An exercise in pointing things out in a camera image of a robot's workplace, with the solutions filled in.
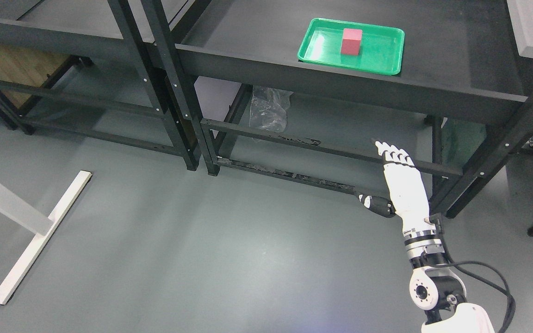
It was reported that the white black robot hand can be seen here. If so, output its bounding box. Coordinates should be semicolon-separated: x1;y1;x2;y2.
374;141;436;237

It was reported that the green plastic tray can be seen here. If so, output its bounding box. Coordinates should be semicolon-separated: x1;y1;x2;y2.
297;18;405;75

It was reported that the black metal shelf left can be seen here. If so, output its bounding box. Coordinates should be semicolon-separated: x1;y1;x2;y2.
0;0;199;171

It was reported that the clear plastic bag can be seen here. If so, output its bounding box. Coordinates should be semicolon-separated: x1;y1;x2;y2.
249;85;293;133

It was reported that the pink block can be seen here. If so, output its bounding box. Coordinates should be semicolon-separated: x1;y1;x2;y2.
340;28;363;56

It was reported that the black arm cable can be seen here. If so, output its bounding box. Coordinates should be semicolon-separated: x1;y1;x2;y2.
438;261;516;333

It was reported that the white table leg frame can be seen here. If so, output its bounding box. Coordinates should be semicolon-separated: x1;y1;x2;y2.
0;170;93;306

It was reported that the black metal shelf right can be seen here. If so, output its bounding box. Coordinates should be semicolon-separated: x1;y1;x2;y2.
142;0;533;217

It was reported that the black metal shelf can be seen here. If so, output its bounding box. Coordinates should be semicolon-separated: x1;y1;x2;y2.
142;0;533;217
0;0;199;171

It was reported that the wooden board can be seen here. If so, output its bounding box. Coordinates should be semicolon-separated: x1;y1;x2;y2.
0;44;80;88

